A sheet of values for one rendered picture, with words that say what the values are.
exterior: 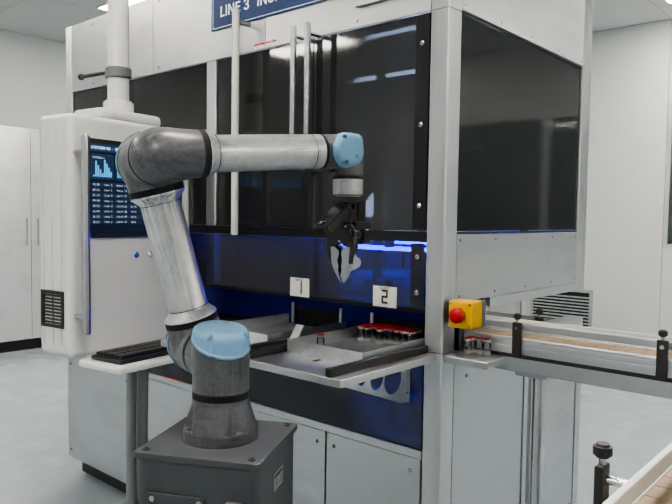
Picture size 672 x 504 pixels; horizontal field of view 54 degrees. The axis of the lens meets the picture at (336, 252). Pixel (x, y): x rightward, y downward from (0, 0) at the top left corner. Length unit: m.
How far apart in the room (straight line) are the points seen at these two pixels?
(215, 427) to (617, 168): 5.47
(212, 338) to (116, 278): 0.97
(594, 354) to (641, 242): 4.66
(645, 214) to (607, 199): 0.35
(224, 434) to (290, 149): 0.59
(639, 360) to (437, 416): 0.53
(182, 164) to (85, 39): 2.03
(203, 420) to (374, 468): 0.80
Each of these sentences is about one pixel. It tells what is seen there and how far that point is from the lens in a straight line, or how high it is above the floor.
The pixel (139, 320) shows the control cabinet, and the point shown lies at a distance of 2.35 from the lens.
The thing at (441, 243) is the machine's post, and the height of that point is 1.18.
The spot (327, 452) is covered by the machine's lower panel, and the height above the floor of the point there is 0.51.
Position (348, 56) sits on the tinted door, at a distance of 2.06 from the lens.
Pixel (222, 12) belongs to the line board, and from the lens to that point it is 2.51.
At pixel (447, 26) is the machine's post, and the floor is 1.75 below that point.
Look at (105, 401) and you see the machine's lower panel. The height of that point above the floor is 0.42.
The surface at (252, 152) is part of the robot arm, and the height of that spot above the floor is 1.37.
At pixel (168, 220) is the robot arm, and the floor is 1.23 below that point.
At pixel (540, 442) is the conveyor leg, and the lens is 1.92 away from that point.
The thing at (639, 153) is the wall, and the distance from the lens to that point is 6.42.
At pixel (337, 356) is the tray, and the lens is 1.70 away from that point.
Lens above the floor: 1.25
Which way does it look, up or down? 3 degrees down
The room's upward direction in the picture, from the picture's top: 1 degrees clockwise
